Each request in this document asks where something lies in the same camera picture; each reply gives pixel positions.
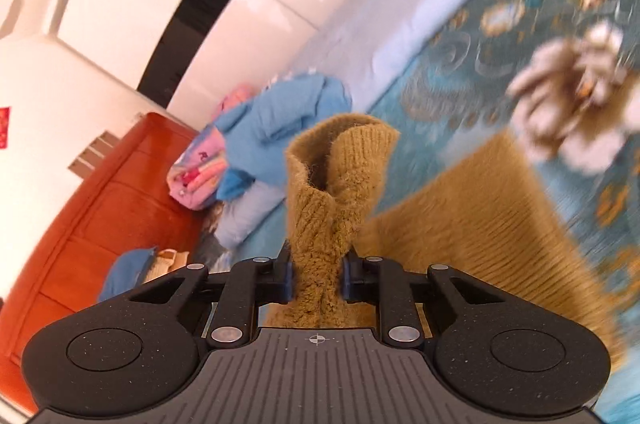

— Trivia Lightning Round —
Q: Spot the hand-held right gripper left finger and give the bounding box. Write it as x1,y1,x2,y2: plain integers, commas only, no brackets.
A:
127,249,293,348

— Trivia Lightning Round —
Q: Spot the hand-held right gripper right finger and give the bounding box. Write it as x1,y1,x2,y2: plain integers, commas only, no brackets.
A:
342,252,506,348

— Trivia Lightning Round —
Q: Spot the olive knit sweater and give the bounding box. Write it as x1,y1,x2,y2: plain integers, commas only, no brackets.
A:
262,114,627,371

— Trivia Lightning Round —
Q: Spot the pink printed folded blanket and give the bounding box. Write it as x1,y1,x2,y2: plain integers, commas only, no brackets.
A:
167,84,257,211

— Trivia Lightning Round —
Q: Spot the blue garment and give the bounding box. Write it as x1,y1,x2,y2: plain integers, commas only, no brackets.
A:
212,72,352,201

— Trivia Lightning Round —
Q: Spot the wooden headboard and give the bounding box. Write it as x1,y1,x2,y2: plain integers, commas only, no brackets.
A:
0,113,222,416

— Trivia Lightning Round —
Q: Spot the teal floral bed blanket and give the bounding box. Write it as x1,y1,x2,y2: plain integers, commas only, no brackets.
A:
195,0,640,424

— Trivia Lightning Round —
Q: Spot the light blue quilt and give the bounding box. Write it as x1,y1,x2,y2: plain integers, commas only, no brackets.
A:
215,0,551,251

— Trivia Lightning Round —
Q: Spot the brown square wall decoration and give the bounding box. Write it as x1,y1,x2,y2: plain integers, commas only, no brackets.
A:
71,129,119,178

